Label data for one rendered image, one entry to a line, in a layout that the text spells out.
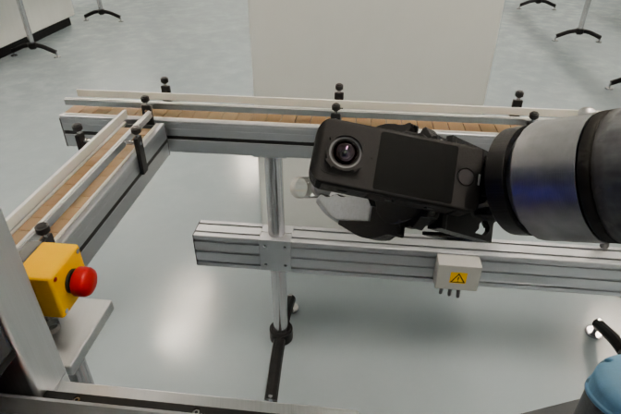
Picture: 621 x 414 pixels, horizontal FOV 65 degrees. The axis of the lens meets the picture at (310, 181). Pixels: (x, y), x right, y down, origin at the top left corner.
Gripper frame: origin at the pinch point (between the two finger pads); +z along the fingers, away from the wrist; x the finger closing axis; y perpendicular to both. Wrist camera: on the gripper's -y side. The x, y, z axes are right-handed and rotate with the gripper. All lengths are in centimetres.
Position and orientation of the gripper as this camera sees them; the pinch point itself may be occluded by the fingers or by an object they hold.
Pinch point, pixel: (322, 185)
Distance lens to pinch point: 46.5
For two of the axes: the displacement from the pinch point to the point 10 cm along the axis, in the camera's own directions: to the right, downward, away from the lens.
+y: 8.0, 2.4, 5.5
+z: -5.8, 0.5, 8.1
